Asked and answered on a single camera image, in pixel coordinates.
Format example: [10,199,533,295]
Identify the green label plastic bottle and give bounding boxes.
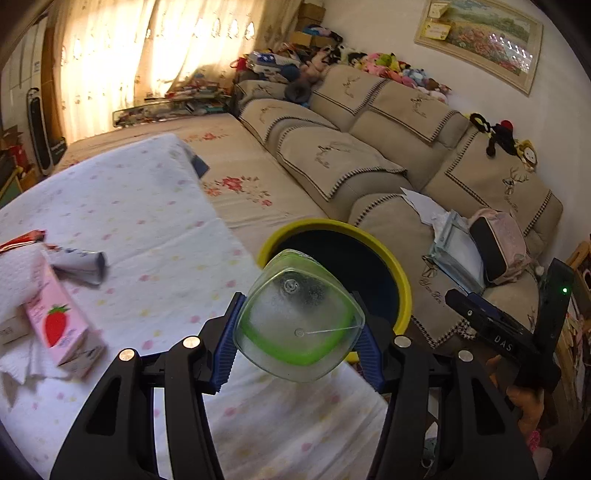
[233,249,365,384]

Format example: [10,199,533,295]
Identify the white papers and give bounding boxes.
[399,187,451,227]

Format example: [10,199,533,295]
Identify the black and red plush toy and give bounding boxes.
[470,112,520,158]

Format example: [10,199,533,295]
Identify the stack of cardboard boxes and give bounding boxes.
[288,2,326,47]

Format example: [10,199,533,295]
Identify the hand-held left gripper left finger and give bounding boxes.
[50,292,247,480]

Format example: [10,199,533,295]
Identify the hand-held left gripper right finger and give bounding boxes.
[351,291,539,480]

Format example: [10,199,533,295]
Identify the lion plush toy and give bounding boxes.
[515,138,540,172]

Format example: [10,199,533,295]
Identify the crumpled silver wrapper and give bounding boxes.
[46,244,107,287]

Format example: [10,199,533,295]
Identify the pink strawberry milk carton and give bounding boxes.
[24,251,108,380]

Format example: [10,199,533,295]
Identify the framed landscape painting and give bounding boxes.
[414,0,544,97]

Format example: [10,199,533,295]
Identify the pink backpack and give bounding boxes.
[468,208,536,285]

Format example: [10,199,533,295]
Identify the red snack wrapper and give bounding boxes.
[0,230,48,254]

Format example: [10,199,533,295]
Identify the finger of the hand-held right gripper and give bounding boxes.
[445,288,532,341]

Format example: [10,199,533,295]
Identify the black tower fan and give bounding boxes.
[26,87,52,175]

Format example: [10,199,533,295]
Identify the cream embroidered curtain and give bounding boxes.
[51,0,273,139]

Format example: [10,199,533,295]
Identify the person's right hand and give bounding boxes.
[505,385,546,437]

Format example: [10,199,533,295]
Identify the yellow bin with black bag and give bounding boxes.
[257,219,413,365]

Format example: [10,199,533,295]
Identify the clear plastic document bag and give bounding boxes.
[428,210,486,291]

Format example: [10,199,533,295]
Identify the beige sofa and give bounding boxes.
[233,62,565,352]

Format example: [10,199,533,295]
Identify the green and yellow tv stand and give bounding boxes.
[0,168,24,208]

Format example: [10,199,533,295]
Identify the white foam net sheet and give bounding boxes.
[0,240,65,384]

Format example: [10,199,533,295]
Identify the pile of bags and clothes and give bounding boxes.
[231,28,342,102]

